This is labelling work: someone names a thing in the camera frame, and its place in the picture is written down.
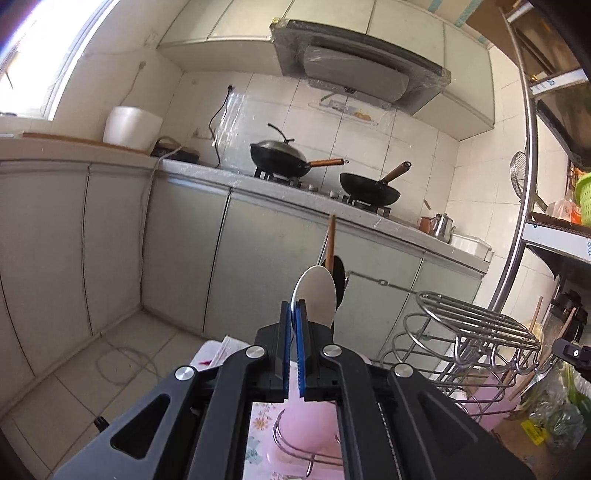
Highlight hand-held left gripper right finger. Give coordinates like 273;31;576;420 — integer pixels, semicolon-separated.
295;299;539;480

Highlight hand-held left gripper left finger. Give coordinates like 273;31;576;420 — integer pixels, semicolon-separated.
53;299;296;480

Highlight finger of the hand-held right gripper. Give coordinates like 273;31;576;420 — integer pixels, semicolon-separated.
551;338;591;384

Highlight white spoon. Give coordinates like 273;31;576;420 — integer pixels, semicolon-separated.
292;264;337;329

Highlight black plastic spatula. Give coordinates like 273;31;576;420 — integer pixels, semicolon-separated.
330;255;346;330

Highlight wooden chopstick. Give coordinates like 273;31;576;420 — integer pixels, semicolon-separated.
322;215;336;273

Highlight black blender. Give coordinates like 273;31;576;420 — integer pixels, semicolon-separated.
549;288;589;342

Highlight green vegetable bag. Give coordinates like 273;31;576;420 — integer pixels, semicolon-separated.
519;360;591;450

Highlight floral cloth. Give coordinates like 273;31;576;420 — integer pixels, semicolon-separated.
191;339;345;480

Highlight pink drip tray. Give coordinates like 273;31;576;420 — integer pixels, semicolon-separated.
265;374;520;480

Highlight cardboard box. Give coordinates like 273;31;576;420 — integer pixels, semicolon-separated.
492;415;555;467

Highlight orange food bag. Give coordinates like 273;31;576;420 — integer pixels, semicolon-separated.
545;199;583;225

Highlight white container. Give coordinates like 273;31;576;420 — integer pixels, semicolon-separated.
450;233;492;264

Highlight grey lower cabinets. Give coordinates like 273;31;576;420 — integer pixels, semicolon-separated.
0;159;485;370

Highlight grey cabinets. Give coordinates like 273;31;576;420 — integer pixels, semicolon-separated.
0;159;485;370
157;0;497;141

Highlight green plastic basket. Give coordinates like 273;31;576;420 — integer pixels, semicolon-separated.
574;172;591;227

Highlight gas stove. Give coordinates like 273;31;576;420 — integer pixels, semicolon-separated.
253;168;391;217

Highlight black wok without lid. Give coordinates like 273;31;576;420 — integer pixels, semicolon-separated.
340;161;413;207

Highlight steel kettle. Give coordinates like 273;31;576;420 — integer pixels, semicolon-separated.
431;213;455;241

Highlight black wok with lid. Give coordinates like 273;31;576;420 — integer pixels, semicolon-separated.
250;123;349;178

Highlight metal shelf rack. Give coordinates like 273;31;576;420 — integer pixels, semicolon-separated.
489;0;591;315

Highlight dark small appliance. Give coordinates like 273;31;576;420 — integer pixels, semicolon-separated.
151;137;200;163

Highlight white rice cooker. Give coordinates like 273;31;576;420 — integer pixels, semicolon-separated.
103;106;164;152

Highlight range hood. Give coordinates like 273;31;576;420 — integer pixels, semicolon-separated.
270;18;451;116

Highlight wooden cutting board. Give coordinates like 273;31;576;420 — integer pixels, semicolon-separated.
21;131;153;155

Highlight grey upper cabinets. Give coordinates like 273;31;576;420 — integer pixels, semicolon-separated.
157;0;497;141

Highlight window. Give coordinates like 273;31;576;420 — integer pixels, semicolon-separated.
0;0;121;123

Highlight wooden utensil handle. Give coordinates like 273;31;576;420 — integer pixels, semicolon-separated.
538;307;578;365
526;295;546;342

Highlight metal wire dish rack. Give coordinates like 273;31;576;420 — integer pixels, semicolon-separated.
272;270;542;476

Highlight wire strainer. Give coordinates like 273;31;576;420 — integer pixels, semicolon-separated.
509;151;548;210

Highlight white cable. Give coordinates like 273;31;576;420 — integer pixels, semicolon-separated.
95;147;185;384

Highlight black cable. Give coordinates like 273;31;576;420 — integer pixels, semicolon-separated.
209;84;234;168

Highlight glass wall shelf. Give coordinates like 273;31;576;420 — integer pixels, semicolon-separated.
308;92;379;127

